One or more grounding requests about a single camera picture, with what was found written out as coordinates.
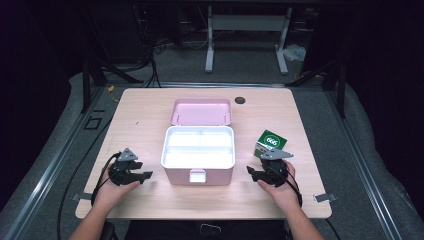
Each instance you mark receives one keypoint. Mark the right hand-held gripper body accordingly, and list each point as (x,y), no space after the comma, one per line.
(275,171)

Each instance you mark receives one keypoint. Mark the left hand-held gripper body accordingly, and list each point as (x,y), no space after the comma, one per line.
(122,173)

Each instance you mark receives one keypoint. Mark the green and white carton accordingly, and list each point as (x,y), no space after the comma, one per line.
(270,141)

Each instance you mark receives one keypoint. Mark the white tray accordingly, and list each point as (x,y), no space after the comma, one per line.
(198,160)

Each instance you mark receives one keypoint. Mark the pink storage box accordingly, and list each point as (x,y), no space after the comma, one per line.
(200,113)

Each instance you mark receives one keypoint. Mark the person's left hand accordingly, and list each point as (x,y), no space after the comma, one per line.
(108,195)

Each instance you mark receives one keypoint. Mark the person's right hand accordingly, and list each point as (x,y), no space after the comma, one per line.
(286,195)

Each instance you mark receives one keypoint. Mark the person's dark clothing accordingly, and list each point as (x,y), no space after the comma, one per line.
(160,231)

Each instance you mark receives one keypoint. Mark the black chair part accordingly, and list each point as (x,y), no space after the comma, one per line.
(108,231)

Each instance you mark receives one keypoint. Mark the black table grommet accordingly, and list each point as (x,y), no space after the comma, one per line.
(240,100)

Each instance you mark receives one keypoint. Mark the yellow connector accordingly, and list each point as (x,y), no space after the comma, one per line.
(111,89)

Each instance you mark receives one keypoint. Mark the black metal stand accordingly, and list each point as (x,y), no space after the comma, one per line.
(340,93)
(86,86)

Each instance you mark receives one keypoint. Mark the crumpled white plastic bag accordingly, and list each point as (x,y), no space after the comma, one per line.
(295,52)

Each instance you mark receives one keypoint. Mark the grey metal bracket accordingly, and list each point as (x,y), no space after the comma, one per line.
(325,197)
(81,196)

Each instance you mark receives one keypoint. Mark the aluminium floor rail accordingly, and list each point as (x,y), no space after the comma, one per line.
(50,173)
(363,166)

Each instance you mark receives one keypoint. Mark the grey metal table frame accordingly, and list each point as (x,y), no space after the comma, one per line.
(246,23)

